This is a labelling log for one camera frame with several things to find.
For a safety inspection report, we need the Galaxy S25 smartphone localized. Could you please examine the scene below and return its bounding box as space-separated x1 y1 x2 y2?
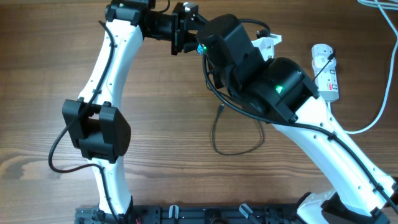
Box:
197 44 204 55

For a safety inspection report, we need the black USB charging cable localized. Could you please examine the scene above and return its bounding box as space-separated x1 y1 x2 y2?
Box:
211 51 336 156

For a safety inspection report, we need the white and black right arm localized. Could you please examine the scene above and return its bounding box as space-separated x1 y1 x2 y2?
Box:
196 14 397 223

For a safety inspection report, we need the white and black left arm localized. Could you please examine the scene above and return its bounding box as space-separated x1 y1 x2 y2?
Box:
62 1 206 223

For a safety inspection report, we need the white USB charger plug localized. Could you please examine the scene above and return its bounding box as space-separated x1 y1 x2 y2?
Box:
312 53 336 72

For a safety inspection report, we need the white power strip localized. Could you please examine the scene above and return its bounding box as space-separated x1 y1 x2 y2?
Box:
312 44 339 103

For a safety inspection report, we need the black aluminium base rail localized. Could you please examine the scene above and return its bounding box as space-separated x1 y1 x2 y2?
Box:
73 203 305 224

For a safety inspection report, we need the white power strip cord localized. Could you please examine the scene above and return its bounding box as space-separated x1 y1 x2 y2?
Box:
326 0 398 135

